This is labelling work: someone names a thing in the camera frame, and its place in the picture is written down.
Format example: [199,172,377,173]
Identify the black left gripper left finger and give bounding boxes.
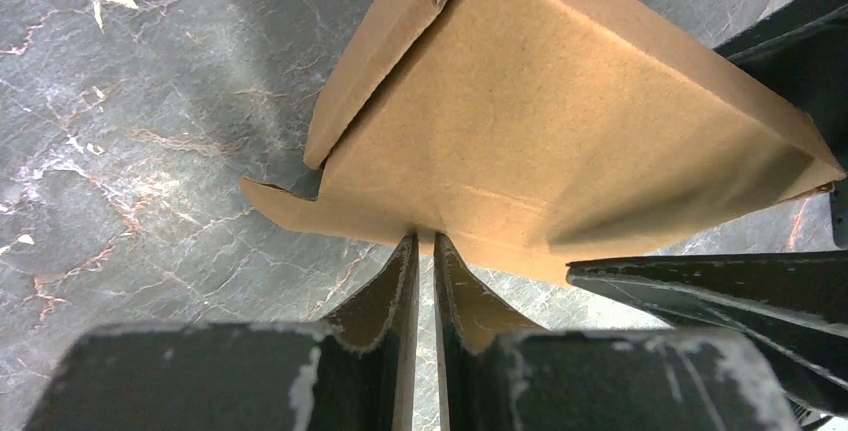
[26,235,419,430]

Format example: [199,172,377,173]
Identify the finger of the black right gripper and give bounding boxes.
[712,0,848,171]
[566,251,847,415]

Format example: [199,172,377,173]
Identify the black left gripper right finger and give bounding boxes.
[433,234,798,430]

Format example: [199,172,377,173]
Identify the brown cardboard box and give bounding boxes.
[240,0,845,284]

